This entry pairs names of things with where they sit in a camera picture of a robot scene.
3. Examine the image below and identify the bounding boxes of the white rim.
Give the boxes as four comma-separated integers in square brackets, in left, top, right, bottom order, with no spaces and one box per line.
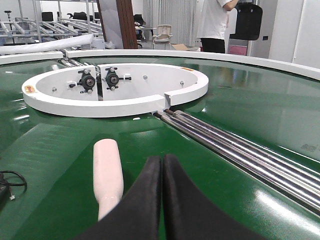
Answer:
[0,51,64,65]
[66,49,320,82]

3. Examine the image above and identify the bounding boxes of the black cable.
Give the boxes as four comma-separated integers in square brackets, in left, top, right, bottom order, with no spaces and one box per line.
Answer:
[0,170,28,205]

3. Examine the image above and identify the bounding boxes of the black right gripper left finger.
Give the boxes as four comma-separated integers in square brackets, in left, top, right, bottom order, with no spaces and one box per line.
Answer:
[75,156,162,240]

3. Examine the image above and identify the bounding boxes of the metal roller rack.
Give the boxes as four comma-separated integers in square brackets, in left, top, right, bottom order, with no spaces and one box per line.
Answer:
[0,0,103,46]

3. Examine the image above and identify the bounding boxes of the steel rollers right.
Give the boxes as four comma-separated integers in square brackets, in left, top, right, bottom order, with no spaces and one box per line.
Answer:
[154,109,320,214]

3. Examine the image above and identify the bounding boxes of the white office chair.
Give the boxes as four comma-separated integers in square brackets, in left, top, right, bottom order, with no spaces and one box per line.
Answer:
[152,24,173,49]

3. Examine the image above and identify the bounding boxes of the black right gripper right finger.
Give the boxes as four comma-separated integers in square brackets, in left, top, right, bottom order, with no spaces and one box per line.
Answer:
[162,154,263,240]

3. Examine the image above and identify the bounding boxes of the steel rollers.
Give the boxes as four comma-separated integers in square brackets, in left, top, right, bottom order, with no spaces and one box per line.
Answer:
[58,49,89,68]
[154,109,320,214]

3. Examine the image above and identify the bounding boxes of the black bearing right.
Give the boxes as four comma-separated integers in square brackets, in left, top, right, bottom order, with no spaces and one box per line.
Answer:
[100,66,132,91]

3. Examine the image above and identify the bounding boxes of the white outer rim right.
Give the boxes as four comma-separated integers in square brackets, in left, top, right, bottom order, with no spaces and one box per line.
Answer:
[66,49,320,82]

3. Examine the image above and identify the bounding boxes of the black bearing left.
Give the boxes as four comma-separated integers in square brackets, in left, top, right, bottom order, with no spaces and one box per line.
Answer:
[67,69,96,94]

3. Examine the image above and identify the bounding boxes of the white outer rim left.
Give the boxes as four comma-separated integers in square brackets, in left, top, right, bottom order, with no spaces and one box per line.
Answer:
[0,51,64,65]

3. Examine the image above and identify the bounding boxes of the pink hand brush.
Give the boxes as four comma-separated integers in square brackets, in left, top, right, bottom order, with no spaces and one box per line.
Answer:
[93,138,124,221]

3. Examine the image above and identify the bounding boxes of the brown wooden pillar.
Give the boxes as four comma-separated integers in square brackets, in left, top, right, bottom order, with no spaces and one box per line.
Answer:
[96,0,139,50]

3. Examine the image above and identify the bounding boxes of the black chair back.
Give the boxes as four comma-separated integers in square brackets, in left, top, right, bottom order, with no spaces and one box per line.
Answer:
[229,3,263,41]

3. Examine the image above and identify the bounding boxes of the black bearing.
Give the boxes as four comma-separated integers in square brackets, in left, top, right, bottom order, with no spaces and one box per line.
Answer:
[100,66,132,91]
[67,69,96,94]

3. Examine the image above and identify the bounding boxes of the steel rollers upper left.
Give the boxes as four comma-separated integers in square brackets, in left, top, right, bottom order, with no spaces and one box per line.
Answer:
[58,49,89,68]

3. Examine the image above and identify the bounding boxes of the person in white shirt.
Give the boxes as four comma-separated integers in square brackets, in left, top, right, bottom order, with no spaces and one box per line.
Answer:
[197,0,239,54]

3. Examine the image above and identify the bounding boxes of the white inner ring guard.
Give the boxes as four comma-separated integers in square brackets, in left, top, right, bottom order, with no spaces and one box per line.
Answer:
[21,63,209,118]

